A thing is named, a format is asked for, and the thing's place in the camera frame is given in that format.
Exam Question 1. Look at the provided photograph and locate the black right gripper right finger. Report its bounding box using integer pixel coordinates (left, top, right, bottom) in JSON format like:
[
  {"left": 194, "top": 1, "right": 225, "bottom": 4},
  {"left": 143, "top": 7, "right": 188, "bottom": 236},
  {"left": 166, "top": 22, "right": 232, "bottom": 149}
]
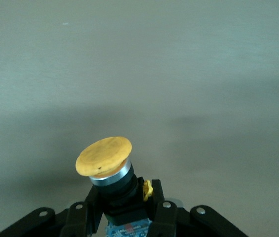
[{"left": 146, "top": 179, "right": 250, "bottom": 237}]

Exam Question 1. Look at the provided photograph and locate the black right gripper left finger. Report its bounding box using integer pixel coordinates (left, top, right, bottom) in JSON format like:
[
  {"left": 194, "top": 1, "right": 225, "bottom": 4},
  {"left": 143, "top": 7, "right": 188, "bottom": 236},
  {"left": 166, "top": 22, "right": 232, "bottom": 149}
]
[{"left": 0, "top": 184, "right": 105, "bottom": 237}]

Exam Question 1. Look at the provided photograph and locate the yellow mushroom push button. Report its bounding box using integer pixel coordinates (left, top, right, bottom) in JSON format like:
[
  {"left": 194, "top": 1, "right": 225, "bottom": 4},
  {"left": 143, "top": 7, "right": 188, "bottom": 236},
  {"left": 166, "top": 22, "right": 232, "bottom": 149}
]
[{"left": 75, "top": 136, "right": 155, "bottom": 237}]

